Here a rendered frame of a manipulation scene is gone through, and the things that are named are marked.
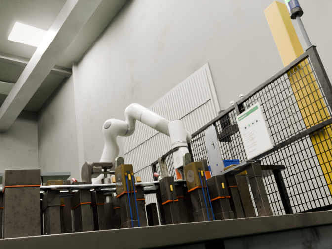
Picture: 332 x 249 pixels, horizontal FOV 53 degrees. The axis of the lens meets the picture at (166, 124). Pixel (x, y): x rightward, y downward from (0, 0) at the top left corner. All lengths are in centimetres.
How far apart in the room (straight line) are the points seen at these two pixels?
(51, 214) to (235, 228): 83
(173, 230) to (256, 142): 148
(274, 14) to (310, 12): 211
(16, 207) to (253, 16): 409
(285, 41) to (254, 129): 56
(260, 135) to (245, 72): 256
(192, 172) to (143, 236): 93
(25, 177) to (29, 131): 1011
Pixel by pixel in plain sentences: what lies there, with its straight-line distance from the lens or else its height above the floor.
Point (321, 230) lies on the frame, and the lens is 129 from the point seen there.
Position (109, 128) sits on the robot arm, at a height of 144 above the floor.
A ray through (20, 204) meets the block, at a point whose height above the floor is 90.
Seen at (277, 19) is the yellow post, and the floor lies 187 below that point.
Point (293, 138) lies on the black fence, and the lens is 196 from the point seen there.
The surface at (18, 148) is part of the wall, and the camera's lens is 1108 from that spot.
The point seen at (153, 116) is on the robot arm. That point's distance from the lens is 192.
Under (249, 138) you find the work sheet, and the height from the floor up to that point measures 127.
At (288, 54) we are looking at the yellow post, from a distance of 210.
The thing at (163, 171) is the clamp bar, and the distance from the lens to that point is 194.
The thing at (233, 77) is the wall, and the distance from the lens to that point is 471.
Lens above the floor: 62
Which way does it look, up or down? 23 degrees up
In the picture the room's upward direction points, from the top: 10 degrees counter-clockwise
